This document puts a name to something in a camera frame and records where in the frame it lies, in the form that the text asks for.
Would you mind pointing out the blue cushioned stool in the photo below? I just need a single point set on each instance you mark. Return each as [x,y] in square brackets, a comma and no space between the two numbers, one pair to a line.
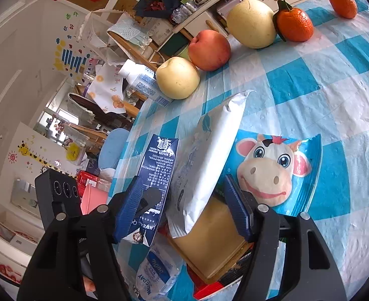
[112,148]

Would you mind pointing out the wooden chair with cover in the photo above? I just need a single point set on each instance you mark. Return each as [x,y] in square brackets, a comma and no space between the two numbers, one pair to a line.
[104,48]

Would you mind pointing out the red apple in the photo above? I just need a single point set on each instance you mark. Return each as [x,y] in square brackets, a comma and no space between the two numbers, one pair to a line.
[209,50]

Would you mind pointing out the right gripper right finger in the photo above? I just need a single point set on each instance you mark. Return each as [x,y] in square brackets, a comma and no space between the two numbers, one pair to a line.
[309,272]

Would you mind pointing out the dark blue milk carton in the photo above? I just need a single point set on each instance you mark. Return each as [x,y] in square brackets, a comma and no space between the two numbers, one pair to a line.
[155,171]

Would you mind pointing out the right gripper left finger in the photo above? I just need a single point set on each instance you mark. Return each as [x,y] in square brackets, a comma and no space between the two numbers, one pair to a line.
[54,271]

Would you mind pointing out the small tangerine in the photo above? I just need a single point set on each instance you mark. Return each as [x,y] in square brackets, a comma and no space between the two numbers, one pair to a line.
[345,8]

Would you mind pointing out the tangerine with leaf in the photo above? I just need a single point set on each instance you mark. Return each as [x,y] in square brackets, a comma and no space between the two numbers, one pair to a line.
[292,24]

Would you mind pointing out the checkered blue tablecloth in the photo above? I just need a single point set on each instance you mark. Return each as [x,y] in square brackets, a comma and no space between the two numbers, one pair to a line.
[320,87]

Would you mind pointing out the yellow pear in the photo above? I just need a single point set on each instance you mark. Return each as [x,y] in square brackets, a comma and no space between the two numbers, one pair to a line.
[177,78]
[251,23]

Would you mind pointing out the red gift boxes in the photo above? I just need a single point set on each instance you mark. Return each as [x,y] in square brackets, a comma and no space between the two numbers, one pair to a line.
[84,179]

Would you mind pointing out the red milk tea bag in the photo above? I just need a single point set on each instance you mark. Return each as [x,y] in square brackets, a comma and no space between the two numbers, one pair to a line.
[204,290]

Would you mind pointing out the yellow pear left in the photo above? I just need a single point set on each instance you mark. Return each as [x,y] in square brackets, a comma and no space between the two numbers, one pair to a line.
[177,78]

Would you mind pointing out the white magic day pouch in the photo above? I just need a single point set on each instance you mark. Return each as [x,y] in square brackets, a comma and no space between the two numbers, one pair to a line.
[159,270]

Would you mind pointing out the pink plastic bucket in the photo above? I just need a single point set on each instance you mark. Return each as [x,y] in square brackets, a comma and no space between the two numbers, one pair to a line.
[92,198]

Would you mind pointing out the dining table orange cloth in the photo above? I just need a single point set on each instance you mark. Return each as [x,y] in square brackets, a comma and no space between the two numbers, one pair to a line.
[106,91]

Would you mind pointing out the cow cartoon wipes pack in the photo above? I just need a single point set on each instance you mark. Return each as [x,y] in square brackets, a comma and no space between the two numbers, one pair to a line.
[278,171]

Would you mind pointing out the white cleaning wipes pack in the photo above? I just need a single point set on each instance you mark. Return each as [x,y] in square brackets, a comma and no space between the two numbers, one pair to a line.
[201,162]

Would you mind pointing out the yellow pear right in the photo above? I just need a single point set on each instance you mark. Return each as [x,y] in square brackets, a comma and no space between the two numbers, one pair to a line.
[251,23]

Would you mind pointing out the tan square box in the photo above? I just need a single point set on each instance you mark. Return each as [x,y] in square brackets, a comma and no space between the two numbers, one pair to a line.
[214,245]

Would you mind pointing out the white plastic bottle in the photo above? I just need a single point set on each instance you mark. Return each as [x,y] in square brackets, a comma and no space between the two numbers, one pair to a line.
[142,79]

